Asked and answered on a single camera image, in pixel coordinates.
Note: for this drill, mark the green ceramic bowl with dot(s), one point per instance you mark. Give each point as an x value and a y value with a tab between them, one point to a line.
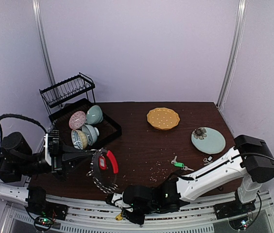
94	115

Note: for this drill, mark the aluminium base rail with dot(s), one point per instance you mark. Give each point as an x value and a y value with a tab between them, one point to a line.
91	216

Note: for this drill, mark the red handled key ring holder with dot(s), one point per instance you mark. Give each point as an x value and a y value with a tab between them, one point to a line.
105	185

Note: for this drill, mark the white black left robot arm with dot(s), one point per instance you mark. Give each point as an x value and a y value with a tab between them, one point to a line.
17	159

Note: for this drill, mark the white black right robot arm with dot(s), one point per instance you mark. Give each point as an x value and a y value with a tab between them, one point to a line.
250	160

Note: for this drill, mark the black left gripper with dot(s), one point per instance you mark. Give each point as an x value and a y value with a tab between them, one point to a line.
58	152

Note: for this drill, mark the black wire dish rack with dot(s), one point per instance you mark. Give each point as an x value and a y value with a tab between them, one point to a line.
73	111

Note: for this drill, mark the right aluminium frame post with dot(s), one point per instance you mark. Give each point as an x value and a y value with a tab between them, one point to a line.
236	41

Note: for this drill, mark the blue patterned bowl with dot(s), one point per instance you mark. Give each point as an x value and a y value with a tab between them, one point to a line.
79	139

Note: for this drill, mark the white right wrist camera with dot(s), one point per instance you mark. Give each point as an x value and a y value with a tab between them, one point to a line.
115	200

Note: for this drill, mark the left aluminium frame post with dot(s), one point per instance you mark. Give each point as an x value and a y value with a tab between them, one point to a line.
42	39

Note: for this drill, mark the yellow dotted plate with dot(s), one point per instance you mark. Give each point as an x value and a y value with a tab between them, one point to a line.
163	118

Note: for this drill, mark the aluminium frame post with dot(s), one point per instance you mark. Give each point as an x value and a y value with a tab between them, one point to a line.
42	39
236	41

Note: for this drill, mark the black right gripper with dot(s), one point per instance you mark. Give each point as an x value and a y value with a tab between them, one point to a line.
126	210

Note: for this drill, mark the light blue flower plate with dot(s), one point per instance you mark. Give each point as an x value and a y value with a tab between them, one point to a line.
208	140

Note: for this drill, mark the light blue bowl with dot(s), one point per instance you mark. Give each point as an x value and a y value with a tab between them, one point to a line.
91	132

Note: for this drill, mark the pink patterned bowl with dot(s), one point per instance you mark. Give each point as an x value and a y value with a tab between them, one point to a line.
77	120

